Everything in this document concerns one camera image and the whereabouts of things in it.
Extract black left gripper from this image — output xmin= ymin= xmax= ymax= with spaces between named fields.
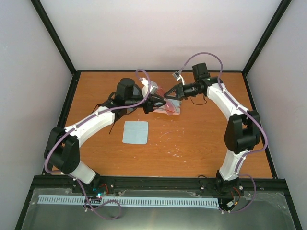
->
xmin=126 ymin=93 xmax=166 ymax=114

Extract pink translucent sunglasses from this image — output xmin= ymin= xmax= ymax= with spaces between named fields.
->
xmin=154 ymin=87 xmax=176 ymax=115

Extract pink glasses case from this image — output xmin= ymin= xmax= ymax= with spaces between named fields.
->
xmin=153 ymin=99 xmax=182 ymax=116

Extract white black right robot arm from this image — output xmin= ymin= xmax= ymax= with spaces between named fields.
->
xmin=164 ymin=63 xmax=260 ymax=194

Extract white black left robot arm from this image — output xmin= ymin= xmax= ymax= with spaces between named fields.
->
xmin=44 ymin=78 xmax=165 ymax=193

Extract light blue cleaning cloth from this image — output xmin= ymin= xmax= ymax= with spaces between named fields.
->
xmin=122 ymin=121 xmax=148 ymax=144

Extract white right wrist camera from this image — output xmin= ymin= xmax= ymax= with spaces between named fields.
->
xmin=172 ymin=71 xmax=185 ymax=85

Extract black aluminium frame rail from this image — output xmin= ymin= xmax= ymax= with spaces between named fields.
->
xmin=31 ymin=175 xmax=287 ymax=198

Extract light blue slotted cable duct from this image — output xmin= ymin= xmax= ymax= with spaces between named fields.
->
xmin=37 ymin=195 xmax=219 ymax=209

